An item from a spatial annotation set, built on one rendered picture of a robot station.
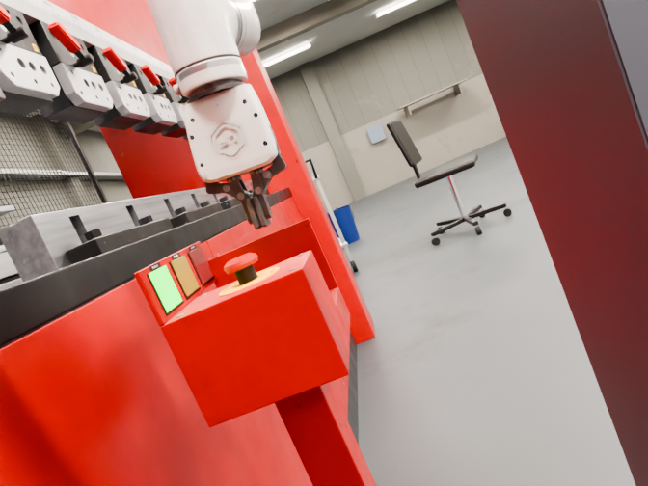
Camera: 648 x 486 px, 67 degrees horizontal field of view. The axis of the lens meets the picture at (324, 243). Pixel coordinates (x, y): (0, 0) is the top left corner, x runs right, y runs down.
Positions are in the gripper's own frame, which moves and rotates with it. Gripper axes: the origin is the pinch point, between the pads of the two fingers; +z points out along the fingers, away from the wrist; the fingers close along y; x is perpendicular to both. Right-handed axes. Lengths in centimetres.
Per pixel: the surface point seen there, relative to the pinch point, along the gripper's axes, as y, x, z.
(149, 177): -85, 179, -27
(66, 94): -35, 33, -32
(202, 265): -9.8, 1.1, 4.5
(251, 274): -0.8, -10.5, 5.8
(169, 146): -70, 178, -39
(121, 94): -34, 55, -35
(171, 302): -9.7, -11.8, 5.9
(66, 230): -32.7, 12.0, -6.3
